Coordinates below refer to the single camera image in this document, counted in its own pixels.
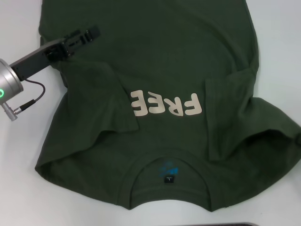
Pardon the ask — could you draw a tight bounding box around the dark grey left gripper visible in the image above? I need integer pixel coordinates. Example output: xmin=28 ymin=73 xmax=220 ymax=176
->
xmin=10 ymin=24 xmax=102 ymax=82

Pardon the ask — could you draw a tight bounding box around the black cable with silver plug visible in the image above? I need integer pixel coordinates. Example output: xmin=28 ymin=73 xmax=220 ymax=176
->
xmin=3 ymin=79 xmax=45 ymax=122

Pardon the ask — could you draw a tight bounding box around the dark green FREE t-shirt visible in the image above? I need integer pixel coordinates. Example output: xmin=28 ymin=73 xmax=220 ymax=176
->
xmin=34 ymin=0 xmax=301 ymax=214

